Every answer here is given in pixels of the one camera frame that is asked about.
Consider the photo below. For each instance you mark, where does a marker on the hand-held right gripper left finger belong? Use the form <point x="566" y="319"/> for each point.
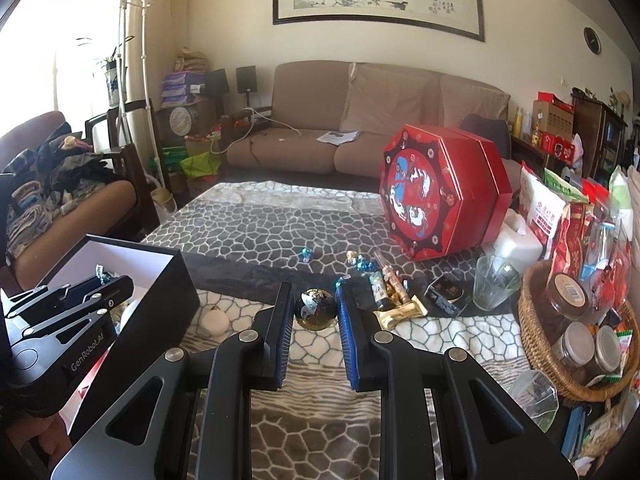
<point x="282" y="340"/>

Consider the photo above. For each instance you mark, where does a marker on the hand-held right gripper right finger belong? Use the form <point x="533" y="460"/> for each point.
<point x="350" y="345"/>

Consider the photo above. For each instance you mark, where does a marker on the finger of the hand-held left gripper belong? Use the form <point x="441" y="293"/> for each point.
<point x="95" y="295"/>
<point x="70" y="325"/>

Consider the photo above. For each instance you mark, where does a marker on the gold foil chocolate ball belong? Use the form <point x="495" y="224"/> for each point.
<point x="315" y="310"/>

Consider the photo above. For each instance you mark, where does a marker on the black box white inside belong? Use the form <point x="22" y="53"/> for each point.
<point x="165" y="300"/>

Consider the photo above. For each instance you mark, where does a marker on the person's left hand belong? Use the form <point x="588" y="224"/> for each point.
<point x="52" y="435"/>

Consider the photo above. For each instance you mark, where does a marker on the white blue wrapped candy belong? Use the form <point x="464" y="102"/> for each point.
<point x="104" y="270"/>

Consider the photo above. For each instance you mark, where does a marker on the gold wrapped candy bar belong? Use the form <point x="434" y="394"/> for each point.
<point x="400" y="312"/>

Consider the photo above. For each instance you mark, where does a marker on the green black candy tube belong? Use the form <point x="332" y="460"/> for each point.
<point x="380" y="290"/>

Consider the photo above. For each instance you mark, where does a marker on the blue foil wrapped candy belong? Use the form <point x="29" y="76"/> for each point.
<point x="342" y="280"/>
<point x="364" y="263"/>
<point x="305" y="254"/>

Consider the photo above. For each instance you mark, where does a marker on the white round bun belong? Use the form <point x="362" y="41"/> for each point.
<point x="215" y="322"/>

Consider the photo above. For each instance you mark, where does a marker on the long clear candy stick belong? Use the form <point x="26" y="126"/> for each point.
<point x="393" y="280"/>

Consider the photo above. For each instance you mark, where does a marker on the small gold foil candy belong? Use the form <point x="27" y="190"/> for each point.
<point x="352" y="256"/>

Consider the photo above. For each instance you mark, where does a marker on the brown armchair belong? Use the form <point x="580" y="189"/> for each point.
<point x="100" y="200"/>

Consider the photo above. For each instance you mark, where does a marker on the small black gift box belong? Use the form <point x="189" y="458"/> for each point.
<point x="446" y="294"/>

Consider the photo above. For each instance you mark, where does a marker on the white bin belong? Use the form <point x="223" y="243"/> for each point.
<point x="164" y="202"/>

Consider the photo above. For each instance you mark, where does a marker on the pile of clothes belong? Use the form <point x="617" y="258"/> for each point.
<point x="55" y="175"/>

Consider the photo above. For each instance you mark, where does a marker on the clear drinking glass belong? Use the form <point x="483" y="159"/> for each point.
<point x="495" y="285"/>

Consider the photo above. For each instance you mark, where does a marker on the red octagonal gift box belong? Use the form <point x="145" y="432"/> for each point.
<point x="430" y="195"/>

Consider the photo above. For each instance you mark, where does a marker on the wicker basket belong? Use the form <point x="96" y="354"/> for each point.
<point x="537" y="335"/>

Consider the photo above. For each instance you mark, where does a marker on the crumpled clear plastic bag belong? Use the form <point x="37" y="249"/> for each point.
<point x="532" y="400"/>

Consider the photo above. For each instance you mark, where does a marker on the brown sofa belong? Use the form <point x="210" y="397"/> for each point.
<point x="300" y="150"/>

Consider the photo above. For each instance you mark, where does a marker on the white tissue box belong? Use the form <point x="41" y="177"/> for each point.
<point x="515" y="240"/>

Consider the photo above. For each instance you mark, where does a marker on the round printed tin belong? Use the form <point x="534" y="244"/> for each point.
<point x="182" y="120"/>

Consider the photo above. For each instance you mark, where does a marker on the papers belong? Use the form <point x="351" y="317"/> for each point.
<point x="337" y="136"/>

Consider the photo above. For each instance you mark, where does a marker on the plant in blue white vase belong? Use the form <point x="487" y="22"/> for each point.
<point x="112" y="85"/>

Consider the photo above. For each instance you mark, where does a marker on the brown lidded jar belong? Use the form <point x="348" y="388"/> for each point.
<point x="567" y="295"/>

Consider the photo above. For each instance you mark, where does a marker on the grey lidded glass jar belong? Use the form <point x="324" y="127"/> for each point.
<point x="574" y="350"/>
<point x="606" y="350"/>

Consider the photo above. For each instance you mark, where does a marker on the stack of purple packs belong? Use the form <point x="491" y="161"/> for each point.
<point x="182" y="87"/>

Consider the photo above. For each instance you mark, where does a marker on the white red snack bag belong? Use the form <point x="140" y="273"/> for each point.
<point x="542" y="215"/>

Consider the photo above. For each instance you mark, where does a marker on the white pole stand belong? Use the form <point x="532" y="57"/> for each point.
<point x="144" y="60"/>

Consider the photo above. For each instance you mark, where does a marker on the black speaker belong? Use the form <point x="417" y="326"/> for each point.
<point x="246" y="79"/>
<point x="217" y="82"/>

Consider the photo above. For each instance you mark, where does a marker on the green white snack bag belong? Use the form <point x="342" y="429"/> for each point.
<point x="562" y="187"/>

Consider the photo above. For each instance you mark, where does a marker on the pile of snack bags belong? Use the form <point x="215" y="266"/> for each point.
<point x="600" y="245"/>

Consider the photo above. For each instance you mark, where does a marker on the yellow bottle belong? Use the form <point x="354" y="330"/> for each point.
<point x="518" y="121"/>

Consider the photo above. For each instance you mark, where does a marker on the cardboard box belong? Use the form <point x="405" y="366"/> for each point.
<point x="552" y="117"/>

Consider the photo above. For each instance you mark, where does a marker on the dark wooden cabinet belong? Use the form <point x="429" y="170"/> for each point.
<point x="600" y="135"/>

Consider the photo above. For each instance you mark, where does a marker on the round wall clock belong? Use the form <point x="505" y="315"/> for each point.
<point x="592" y="40"/>

